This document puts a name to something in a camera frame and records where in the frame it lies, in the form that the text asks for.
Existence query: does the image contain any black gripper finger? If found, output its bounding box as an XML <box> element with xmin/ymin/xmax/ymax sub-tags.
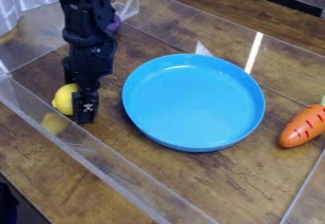
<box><xmin>72</xmin><ymin>91</ymin><xmax>99</xmax><ymax>124</ymax></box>

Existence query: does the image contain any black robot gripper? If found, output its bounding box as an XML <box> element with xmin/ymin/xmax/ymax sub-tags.
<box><xmin>52</xmin><ymin>0</ymin><xmax>119</xmax><ymax>91</ymax></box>

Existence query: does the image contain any yellow toy lemon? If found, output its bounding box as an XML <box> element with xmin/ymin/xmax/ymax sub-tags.
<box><xmin>52</xmin><ymin>84</ymin><xmax>79</xmax><ymax>116</ymax></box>

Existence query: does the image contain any orange toy carrot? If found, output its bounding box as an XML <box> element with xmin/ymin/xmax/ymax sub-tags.
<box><xmin>280</xmin><ymin>104</ymin><xmax>325</xmax><ymax>148</ymax></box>

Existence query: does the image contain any purple toy eggplant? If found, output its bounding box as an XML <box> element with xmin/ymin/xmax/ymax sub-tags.
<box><xmin>106</xmin><ymin>14</ymin><xmax>122</xmax><ymax>33</ymax></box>

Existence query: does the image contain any blue round plate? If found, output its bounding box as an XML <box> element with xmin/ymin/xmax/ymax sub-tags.
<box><xmin>122</xmin><ymin>54</ymin><xmax>265</xmax><ymax>152</ymax></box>

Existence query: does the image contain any clear acrylic enclosure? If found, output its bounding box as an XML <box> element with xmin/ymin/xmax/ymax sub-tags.
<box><xmin>0</xmin><ymin>0</ymin><xmax>325</xmax><ymax>224</ymax></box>

